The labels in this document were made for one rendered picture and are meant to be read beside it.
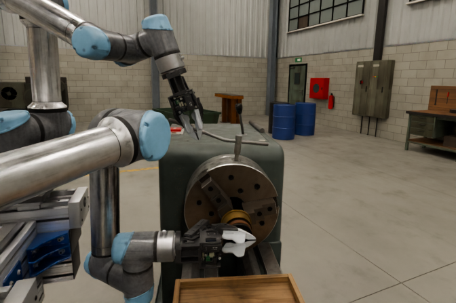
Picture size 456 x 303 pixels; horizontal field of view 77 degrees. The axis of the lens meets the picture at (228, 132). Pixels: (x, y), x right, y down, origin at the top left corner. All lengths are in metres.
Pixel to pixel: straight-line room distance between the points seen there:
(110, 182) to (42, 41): 0.53
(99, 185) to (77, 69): 10.12
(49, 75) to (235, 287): 0.89
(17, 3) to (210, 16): 10.98
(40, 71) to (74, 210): 0.46
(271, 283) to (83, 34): 0.86
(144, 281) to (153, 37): 0.63
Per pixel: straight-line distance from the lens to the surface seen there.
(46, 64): 1.12
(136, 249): 0.79
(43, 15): 0.90
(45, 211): 1.07
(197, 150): 1.08
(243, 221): 0.85
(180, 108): 0.81
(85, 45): 0.77
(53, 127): 1.12
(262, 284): 1.00
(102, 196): 0.83
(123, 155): 0.65
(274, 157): 1.11
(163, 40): 0.82
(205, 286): 0.99
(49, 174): 0.56
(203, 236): 0.77
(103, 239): 0.88
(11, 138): 1.05
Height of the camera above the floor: 1.50
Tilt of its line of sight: 10 degrees down
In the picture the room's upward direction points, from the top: 1 degrees clockwise
